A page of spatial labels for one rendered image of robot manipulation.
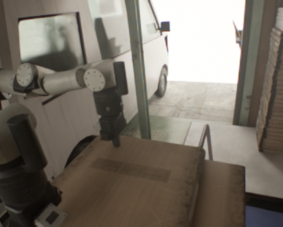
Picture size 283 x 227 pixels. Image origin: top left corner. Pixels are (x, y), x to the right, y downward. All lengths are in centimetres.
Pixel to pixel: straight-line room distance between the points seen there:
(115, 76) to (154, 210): 37
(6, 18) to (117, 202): 114
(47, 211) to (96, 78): 33
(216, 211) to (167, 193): 13
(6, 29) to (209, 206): 126
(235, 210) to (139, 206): 24
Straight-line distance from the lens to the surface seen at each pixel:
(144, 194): 56
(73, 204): 59
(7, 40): 135
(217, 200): 61
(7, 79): 85
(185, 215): 52
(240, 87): 272
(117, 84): 60
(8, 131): 38
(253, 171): 219
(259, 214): 175
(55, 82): 69
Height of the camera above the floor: 152
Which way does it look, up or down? 27 degrees down
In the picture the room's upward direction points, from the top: 6 degrees counter-clockwise
